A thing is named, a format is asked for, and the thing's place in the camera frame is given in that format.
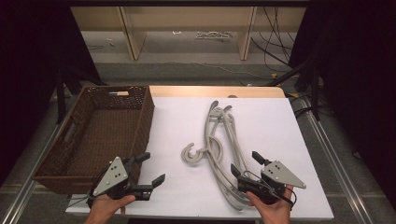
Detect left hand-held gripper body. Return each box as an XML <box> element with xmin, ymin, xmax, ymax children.
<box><xmin>86</xmin><ymin>156</ymin><xmax>132</xmax><ymax>205</ymax></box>

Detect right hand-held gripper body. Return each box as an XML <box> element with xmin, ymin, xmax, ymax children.
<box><xmin>237</xmin><ymin>160</ymin><xmax>306</xmax><ymax>205</ymax></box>

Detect grey plastic clothes hanger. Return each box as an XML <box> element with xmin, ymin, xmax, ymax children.
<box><xmin>181</xmin><ymin>100</ymin><xmax>250</xmax><ymax>202</ymax></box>
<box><xmin>186</xmin><ymin>105</ymin><xmax>248</xmax><ymax>212</ymax></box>

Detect brown woven basket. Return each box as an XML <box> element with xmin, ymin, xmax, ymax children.
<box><xmin>32</xmin><ymin>85</ymin><xmax>156</xmax><ymax>195</ymax></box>

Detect person's left hand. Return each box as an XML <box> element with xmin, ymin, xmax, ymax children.
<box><xmin>83</xmin><ymin>194</ymin><xmax>136</xmax><ymax>224</ymax></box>

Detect person's right hand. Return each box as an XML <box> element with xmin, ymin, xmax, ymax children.
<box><xmin>246</xmin><ymin>185</ymin><xmax>294</xmax><ymax>224</ymax></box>

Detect white table cover sheet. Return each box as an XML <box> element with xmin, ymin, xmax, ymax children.
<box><xmin>65</xmin><ymin>96</ymin><xmax>334</xmax><ymax>222</ymax></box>

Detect black tripod stand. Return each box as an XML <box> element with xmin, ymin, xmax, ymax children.
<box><xmin>54</xmin><ymin>63</ymin><xmax>108</xmax><ymax>125</ymax></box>
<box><xmin>264</xmin><ymin>46</ymin><xmax>321</xmax><ymax>122</ymax></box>

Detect dark curtain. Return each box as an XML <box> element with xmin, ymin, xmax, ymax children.
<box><xmin>0</xmin><ymin>0</ymin><xmax>104</xmax><ymax>188</ymax></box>
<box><xmin>289</xmin><ymin>0</ymin><xmax>396</xmax><ymax>213</ymax></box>

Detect light wooden shelf unit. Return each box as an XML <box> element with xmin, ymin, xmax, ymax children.
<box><xmin>70</xmin><ymin>6</ymin><xmax>307</xmax><ymax>62</ymax></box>

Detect right hand-held gripper cable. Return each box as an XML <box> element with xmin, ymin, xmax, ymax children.
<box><xmin>242</xmin><ymin>169</ymin><xmax>297</xmax><ymax>210</ymax></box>

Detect hand-held gripper cable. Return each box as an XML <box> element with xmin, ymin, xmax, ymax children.
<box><xmin>66</xmin><ymin>174</ymin><xmax>106</xmax><ymax>208</ymax></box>
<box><xmin>242</xmin><ymin>169</ymin><xmax>297</xmax><ymax>210</ymax></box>

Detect left hand-held gripper cable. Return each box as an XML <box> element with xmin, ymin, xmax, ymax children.
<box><xmin>66</xmin><ymin>174</ymin><xmax>106</xmax><ymax>208</ymax></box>

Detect metal floor rail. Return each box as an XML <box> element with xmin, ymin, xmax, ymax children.
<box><xmin>298</xmin><ymin>96</ymin><xmax>377</xmax><ymax>224</ymax></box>
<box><xmin>0</xmin><ymin>122</ymin><xmax>68</xmax><ymax>224</ymax></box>

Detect thin white floor cable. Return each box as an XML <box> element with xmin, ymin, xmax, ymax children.
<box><xmin>139</xmin><ymin>46</ymin><xmax>272</xmax><ymax>79</ymax></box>

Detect bundle of black floor cables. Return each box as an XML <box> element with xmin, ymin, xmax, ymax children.
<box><xmin>250</xmin><ymin>6</ymin><xmax>297</xmax><ymax>74</ymax></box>

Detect white chain on floor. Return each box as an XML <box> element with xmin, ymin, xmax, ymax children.
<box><xmin>195</xmin><ymin>31</ymin><xmax>233</xmax><ymax>42</ymax></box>

